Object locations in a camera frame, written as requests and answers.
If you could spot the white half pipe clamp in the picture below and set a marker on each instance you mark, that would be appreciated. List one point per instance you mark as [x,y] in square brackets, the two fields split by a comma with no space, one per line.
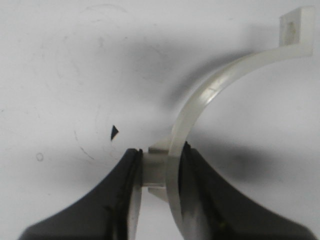
[162,160]

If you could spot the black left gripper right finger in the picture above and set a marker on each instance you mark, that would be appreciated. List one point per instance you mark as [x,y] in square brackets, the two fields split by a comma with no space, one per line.
[212,209]

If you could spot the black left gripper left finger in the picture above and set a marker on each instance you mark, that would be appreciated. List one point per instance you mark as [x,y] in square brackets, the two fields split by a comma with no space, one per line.
[110,211]

